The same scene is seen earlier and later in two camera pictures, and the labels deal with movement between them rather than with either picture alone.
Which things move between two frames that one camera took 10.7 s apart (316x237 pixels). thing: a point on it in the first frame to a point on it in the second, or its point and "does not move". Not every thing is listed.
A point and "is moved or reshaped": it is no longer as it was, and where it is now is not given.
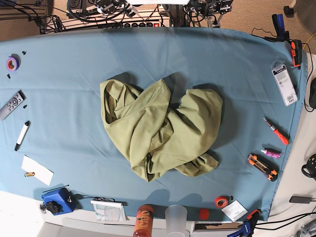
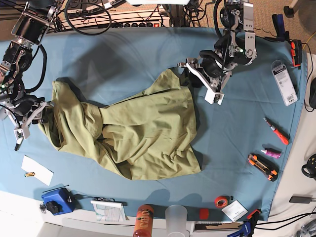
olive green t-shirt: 157,138 is moved or reshaped
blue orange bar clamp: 248,226 does not move
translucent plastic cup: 176,220 does not move
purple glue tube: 272,152 does not move
